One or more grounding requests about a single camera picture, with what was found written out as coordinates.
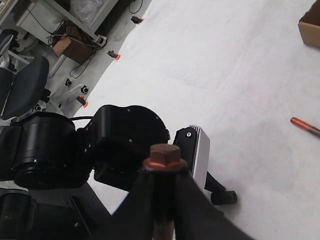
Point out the copper hex head bolt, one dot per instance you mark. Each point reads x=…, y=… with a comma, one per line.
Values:
x=165, y=157

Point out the white chair base with castors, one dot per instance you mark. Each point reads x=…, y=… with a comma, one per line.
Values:
x=67, y=93

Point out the brown cardboard box on floor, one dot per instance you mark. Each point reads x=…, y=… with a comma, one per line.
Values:
x=75, y=47

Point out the copper bolt in sleeve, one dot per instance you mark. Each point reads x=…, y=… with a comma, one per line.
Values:
x=305, y=126

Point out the open cardboard box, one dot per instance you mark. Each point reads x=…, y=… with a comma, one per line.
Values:
x=311, y=30

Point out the black office chair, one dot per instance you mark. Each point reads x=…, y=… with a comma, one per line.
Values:
x=25, y=85

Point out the white desk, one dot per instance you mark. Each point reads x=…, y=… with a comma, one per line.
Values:
x=62, y=12

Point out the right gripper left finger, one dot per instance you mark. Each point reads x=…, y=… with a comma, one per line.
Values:
x=130, y=215

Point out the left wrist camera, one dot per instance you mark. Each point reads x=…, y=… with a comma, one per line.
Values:
x=197, y=147

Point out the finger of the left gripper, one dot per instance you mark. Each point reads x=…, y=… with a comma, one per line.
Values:
x=222, y=197

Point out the white power strip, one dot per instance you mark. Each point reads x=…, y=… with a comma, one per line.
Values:
x=101, y=41

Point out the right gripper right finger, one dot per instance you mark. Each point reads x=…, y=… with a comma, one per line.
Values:
x=197, y=215

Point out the black clamp with orange tip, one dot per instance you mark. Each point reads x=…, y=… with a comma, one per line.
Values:
x=82, y=101
x=137, y=20
x=113, y=54

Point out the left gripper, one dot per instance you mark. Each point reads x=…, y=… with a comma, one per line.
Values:
x=125, y=132

